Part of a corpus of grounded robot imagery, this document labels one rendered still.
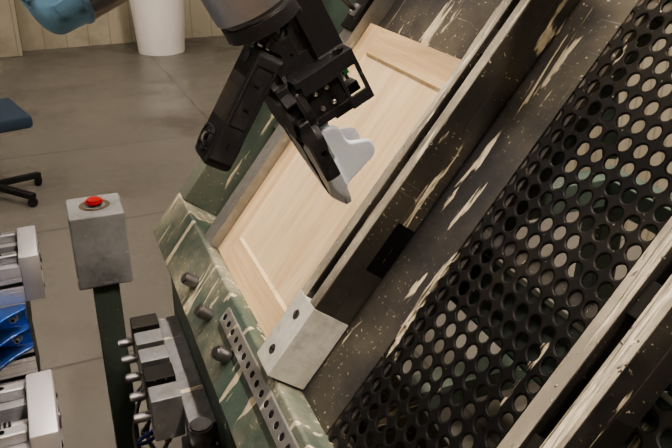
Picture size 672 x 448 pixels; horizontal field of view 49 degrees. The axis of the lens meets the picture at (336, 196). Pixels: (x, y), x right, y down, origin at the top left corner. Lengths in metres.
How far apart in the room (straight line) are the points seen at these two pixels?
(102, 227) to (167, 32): 5.96
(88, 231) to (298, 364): 0.73
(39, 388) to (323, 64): 0.62
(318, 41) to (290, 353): 0.58
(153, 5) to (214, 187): 5.82
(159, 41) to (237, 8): 6.99
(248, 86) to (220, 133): 0.05
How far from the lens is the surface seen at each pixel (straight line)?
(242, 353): 1.24
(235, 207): 1.54
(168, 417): 1.40
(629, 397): 0.76
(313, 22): 0.66
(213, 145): 0.65
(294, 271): 1.29
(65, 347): 2.98
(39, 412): 1.03
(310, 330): 1.11
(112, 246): 1.73
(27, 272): 1.43
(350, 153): 0.70
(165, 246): 1.74
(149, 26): 7.59
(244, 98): 0.64
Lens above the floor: 1.61
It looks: 23 degrees down
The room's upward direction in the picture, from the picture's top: straight up
